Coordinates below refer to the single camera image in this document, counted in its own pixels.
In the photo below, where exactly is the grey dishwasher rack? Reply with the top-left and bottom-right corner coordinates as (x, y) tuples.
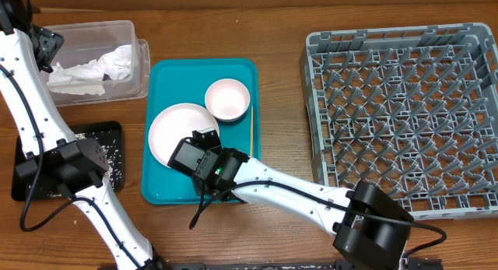
(300, 23), (497, 220)

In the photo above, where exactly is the large white plate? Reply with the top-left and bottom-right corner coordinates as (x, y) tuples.
(148, 103), (219, 167)

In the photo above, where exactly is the teal serving tray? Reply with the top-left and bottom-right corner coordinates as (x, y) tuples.
(142, 58), (261, 205)

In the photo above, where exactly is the wooden chopstick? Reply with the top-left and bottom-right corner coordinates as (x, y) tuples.
(249, 107), (254, 157)

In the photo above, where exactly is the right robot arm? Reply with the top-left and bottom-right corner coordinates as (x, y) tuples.
(183, 128), (414, 269)

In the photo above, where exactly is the clear plastic bin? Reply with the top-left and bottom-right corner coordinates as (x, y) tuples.
(41, 20), (150, 107)

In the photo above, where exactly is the small white bowl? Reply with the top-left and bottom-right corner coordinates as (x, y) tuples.
(205, 79), (251, 122)

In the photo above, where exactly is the black plastic tray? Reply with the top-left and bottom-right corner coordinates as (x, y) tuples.
(11, 121), (125, 202)

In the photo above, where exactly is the white napkin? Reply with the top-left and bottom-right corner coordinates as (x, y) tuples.
(96, 44), (132, 80)
(47, 59), (105, 96)

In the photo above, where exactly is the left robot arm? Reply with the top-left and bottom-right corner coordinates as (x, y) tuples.
(1, 0), (167, 269)

